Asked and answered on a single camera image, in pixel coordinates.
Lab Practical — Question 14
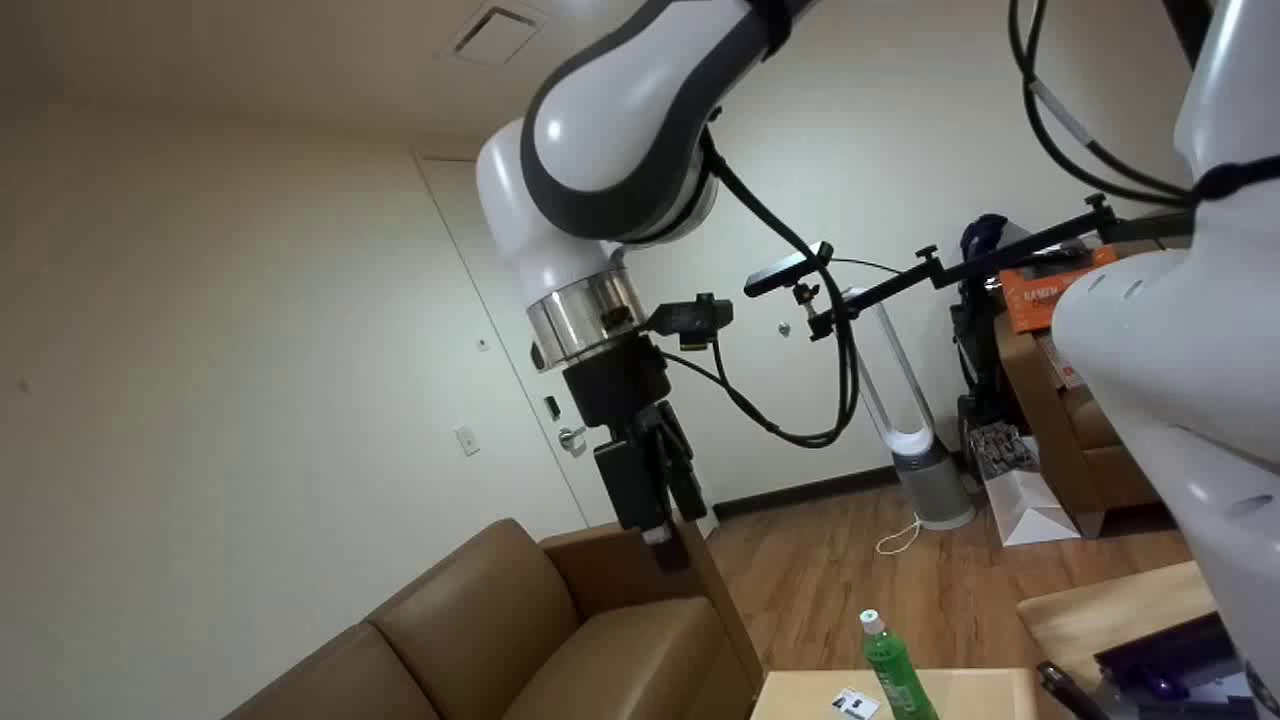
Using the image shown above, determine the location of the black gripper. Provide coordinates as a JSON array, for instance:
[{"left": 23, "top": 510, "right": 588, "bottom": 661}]
[{"left": 559, "top": 335, "right": 713, "bottom": 578}]

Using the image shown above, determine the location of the white paper bag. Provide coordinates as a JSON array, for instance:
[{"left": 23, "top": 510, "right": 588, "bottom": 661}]
[{"left": 981, "top": 425, "right": 1086, "bottom": 551}]

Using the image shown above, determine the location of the black upright bag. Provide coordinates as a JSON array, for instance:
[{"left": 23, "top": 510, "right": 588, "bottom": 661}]
[{"left": 948, "top": 211, "right": 1042, "bottom": 431}]

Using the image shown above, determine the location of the brown leather sofa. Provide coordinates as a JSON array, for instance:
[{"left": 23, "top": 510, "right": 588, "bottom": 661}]
[{"left": 224, "top": 511, "right": 773, "bottom": 720}]

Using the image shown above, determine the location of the small white card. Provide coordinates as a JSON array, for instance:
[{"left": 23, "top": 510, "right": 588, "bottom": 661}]
[{"left": 828, "top": 686, "right": 885, "bottom": 720}]

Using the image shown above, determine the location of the green plastic bottle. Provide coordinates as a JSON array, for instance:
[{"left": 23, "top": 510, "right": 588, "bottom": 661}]
[{"left": 858, "top": 604, "right": 942, "bottom": 720}]

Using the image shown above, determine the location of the white tower fan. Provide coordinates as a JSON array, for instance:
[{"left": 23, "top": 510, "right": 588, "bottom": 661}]
[{"left": 831, "top": 283, "right": 981, "bottom": 537}]

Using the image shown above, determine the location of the wooden cabinet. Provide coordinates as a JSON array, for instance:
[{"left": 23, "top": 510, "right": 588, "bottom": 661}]
[{"left": 995, "top": 316, "right": 1165, "bottom": 542}]

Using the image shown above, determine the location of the low wooden board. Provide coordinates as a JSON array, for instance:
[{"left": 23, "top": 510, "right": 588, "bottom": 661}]
[{"left": 1018, "top": 556, "right": 1223, "bottom": 678}]

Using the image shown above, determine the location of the orange box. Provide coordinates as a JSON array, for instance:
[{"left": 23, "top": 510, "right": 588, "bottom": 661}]
[{"left": 995, "top": 244, "right": 1122, "bottom": 335}]

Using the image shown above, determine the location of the purple black device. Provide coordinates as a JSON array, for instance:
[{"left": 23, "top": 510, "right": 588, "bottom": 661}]
[{"left": 1094, "top": 612, "right": 1262, "bottom": 720}]

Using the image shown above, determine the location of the ceiling vent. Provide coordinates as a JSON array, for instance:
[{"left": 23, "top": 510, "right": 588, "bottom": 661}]
[{"left": 449, "top": 3, "right": 544, "bottom": 69}]

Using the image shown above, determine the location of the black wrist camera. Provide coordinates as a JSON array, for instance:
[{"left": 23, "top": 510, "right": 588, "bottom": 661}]
[{"left": 650, "top": 293, "right": 736, "bottom": 355}]

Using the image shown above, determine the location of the white cord on floor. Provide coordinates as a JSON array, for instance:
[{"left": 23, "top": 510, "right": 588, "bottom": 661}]
[{"left": 873, "top": 516, "right": 931, "bottom": 562}]

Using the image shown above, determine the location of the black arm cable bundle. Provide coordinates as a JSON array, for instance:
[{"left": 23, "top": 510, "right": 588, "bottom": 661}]
[{"left": 658, "top": 0, "right": 1204, "bottom": 454}]

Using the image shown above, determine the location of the black stereo camera bar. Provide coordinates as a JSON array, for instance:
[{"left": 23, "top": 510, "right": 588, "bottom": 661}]
[{"left": 740, "top": 241, "right": 840, "bottom": 299}]

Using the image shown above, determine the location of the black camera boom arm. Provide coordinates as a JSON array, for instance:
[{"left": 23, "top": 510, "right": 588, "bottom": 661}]
[{"left": 805, "top": 194, "right": 1204, "bottom": 343}]

